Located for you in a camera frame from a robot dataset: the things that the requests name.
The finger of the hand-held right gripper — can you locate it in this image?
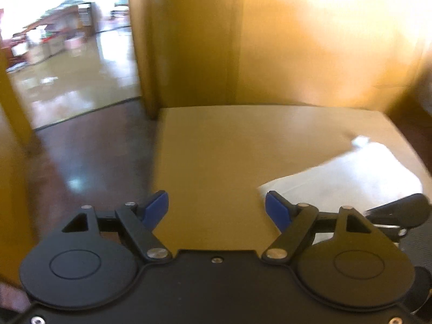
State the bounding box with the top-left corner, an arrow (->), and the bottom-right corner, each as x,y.
364,194 -> 432,228

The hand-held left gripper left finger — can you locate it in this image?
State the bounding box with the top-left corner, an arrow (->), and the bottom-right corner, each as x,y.
62,190 -> 172,263

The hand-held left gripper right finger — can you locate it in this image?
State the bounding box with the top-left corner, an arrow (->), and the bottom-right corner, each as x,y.
262,190 -> 389,264

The white towel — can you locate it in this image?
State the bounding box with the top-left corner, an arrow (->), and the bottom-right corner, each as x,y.
258,136 -> 424,237

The wooden wardrobe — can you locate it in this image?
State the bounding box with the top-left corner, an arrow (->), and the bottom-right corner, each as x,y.
127,0 -> 432,119

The wooden door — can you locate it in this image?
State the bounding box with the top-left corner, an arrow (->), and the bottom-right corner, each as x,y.
0,47 -> 44,277

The cardboard box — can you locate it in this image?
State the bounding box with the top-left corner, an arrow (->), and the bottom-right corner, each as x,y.
26,45 -> 44,64
45,39 -> 65,56

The long wooden table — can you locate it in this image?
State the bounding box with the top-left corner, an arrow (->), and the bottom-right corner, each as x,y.
23,3 -> 95,41

